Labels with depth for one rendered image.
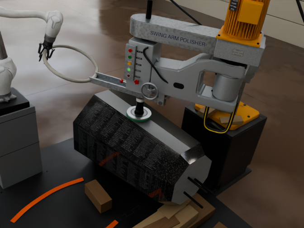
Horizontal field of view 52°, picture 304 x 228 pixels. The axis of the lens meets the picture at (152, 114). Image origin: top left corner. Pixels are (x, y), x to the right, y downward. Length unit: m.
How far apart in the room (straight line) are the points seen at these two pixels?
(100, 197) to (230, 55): 1.69
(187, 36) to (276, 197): 2.07
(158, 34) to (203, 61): 0.37
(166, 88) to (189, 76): 0.22
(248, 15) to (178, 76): 0.65
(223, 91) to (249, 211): 1.45
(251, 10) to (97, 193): 2.00
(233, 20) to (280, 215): 2.04
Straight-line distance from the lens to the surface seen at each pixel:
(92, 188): 3.02
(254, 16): 2.02
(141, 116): 2.63
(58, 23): 2.64
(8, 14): 2.72
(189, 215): 2.81
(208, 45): 2.16
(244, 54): 2.13
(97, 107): 2.94
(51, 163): 3.48
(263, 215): 3.34
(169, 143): 2.47
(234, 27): 2.13
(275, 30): 8.60
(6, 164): 3.14
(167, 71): 2.31
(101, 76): 2.76
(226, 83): 2.25
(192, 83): 2.29
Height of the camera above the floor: 2.34
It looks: 33 degrees down
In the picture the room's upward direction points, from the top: 7 degrees clockwise
